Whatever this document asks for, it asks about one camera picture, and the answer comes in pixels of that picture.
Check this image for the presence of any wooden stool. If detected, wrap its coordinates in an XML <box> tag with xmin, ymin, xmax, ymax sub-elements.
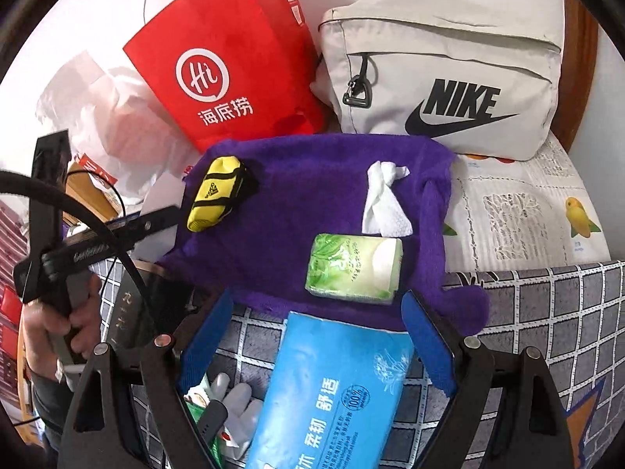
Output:
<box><xmin>66</xmin><ymin>162</ymin><xmax>122</xmax><ymax>221</ymax></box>

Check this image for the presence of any purple towel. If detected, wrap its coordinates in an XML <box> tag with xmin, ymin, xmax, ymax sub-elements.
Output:
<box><xmin>161</xmin><ymin>133</ymin><xmax>489</xmax><ymax>336</ymax></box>

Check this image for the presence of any lemon print snack packet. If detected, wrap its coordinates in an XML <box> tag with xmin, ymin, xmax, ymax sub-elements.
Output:
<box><xmin>219</xmin><ymin>426</ymin><xmax>247</xmax><ymax>450</ymax></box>

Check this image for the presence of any white glove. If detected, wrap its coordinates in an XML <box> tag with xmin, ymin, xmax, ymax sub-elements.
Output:
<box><xmin>204</xmin><ymin>373</ymin><xmax>264</xmax><ymax>460</ymax></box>

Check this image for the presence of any grey Nike pouch bag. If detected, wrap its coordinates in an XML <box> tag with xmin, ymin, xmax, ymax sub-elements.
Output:
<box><xmin>314</xmin><ymin>0</ymin><xmax>564</xmax><ymax>161</ymax></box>

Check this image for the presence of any person left hand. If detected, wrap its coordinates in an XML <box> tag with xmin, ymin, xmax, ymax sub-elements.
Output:
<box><xmin>21</xmin><ymin>273</ymin><xmax>101</xmax><ymax>380</ymax></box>

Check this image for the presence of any black watch strap long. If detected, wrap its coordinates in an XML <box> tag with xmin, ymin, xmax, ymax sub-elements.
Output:
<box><xmin>197</xmin><ymin>400</ymin><xmax>228</xmax><ymax>445</ymax></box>

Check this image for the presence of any red Haidilao paper bag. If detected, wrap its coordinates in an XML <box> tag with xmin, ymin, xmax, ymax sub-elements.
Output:
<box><xmin>124</xmin><ymin>0</ymin><xmax>329</xmax><ymax>151</ymax></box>

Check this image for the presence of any dark green tea box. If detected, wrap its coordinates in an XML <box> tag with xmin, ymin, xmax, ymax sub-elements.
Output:
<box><xmin>106</xmin><ymin>260</ymin><xmax>193</xmax><ymax>351</ymax></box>

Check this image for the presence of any white tissue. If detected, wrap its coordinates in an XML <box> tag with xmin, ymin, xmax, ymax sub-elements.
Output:
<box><xmin>361</xmin><ymin>161</ymin><xmax>413</xmax><ymax>238</ymax></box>

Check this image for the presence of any green snack packet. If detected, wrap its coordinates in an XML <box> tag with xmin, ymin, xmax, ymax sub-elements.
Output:
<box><xmin>184</xmin><ymin>385</ymin><xmax>227</xmax><ymax>468</ymax></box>

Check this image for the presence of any brown wooden door frame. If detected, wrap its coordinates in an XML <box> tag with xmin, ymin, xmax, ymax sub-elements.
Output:
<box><xmin>551</xmin><ymin>0</ymin><xmax>600</xmax><ymax>151</ymax></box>

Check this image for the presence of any white Miniso plastic bag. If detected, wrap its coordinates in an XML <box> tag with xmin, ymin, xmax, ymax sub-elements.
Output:
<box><xmin>36</xmin><ymin>54</ymin><xmax>200</xmax><ymax>204</ymax></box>

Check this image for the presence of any green pocket tissue pack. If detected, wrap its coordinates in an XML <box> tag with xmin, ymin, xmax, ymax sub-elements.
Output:
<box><xmin>305</xmin><ymin>233</ymin><xmax>404</xmax><ymax>305</ymax></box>

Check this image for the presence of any grey checkered blanket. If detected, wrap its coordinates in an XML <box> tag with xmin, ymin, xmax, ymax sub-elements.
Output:
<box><xmin>94</xmin><ymin>260</ymin><xmax>624</xmax><ymax>468</ymax></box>

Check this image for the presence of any newspaper sheet with lemons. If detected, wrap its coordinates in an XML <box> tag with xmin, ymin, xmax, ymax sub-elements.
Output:
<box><xmin>444</xmin><ymin>134</ymin><xmax>611</xmax><ymax>272</ymax></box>

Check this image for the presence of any yellow black pouch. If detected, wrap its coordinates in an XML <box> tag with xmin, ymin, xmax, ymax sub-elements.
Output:
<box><xmin>186</xmin><ymin>156</ymin><xmax>247</xmax><ymax>233</ymax></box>

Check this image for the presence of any blue tissue pack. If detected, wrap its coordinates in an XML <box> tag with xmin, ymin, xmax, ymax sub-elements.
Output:
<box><xmin>246</xmin><ymin>312</ymin><xmax>414</xmax><ymax>469</ymax></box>

